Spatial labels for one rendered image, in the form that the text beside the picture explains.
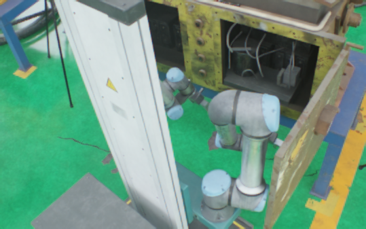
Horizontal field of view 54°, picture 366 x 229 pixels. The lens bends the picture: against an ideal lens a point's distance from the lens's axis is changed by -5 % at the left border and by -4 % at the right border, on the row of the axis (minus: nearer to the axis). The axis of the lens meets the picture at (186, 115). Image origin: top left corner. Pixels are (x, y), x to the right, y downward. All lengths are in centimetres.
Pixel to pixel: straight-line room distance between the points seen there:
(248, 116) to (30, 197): 204
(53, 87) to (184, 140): 142
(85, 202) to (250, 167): 74
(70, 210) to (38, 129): 171
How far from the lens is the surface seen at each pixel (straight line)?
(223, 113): 122
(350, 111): 226
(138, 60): 96
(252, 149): 131
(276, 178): 134
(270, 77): 219
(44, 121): 335
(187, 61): 223
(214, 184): 150
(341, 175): 276
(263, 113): 119
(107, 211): 163
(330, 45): 174
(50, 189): 288
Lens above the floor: 221
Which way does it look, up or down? 47 degrees down
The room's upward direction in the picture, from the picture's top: 8 degrees counter-clockwise
